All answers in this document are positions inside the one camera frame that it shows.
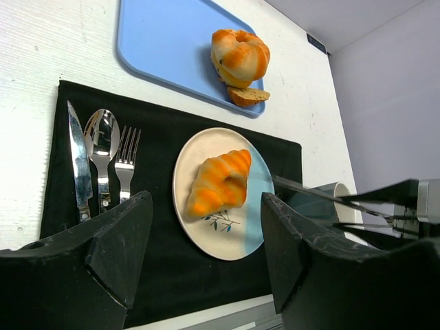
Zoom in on black placemat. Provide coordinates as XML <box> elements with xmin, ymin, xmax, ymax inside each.
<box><xmin>39</xmin><ymin>80</ymin><xmax>303</xmax><ymax>329</ymax></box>

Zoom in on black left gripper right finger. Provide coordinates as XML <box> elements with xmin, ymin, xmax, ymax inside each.
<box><xmin>261</xmin><ymin>192</ymin><xmax>439</xmax><ymax>329</ymax></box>

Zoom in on metal tongs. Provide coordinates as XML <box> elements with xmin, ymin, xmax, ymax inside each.
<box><xmin>272</xmin><ymin>175</ymin><xmax>397</xmax><ymax>226</ymax></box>

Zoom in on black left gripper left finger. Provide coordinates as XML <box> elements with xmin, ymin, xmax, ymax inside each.
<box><xmin>1</xmin><ymin>191</ymin><xmax>153</xmax><ymax>329</ymax></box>

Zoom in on white cup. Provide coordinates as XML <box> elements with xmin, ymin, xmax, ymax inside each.
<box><xmin>286</xmin><ymin>182</ymin><xmax>368</xmax><ymax>246</ymax></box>

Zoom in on metal fork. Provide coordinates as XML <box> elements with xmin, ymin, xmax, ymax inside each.
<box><xmin>114</xmin><ymin>126</ymin><xmax>142</xmax><ymax>204</ymax></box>

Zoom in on metal spoon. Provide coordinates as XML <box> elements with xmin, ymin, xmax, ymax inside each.
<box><xmin>83</xmin><ymin>109</ymin><xmax>120</xmax><ymax>214</ymax></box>

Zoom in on blue tray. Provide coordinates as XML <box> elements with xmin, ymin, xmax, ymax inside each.
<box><xmin>116</xmin><ymin>0</ymin><xmax>265</xmax><ymax>118</ymax></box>

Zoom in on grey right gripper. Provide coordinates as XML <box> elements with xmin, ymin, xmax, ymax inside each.
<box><xmin>393</xmin><ymin>179</ymin><xmax>439</xmax><ymax>239</ymax></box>

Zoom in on cream and blue plate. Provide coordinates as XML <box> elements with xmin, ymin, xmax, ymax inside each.
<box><xmin>172</xmin><ymin>128</ymin><xmax>274</xmax><ymax>261</ymax></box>

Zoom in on steak knife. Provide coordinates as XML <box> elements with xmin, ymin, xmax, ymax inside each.
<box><xmin>67</xmin><ymin>101</ymin><xmax>93</xmax><ymax>222</ymax></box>

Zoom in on brown bread slice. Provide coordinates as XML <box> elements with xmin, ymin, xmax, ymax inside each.
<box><xmin>227</xmin><ymin>87</ymin><xmax>270</xmax><ymax>107</ymax></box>

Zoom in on orange croissant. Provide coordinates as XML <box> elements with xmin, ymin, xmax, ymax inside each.
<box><xmin>186</xmin><ymin>149</ymin><xmax>252</xmax><ymax>217</ymax></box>

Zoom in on round twisted bread roll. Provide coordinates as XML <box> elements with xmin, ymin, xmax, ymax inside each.
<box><xmin>210</xmin><ymin>29</ymin><xmax>270</xmax><ymax>89</ymax></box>

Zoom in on dark wall label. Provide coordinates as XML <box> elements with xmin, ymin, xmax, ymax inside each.
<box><xmin>306</xmin><ymin>33</ymin><xmax>327</xmax><ymax>54</ymax></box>

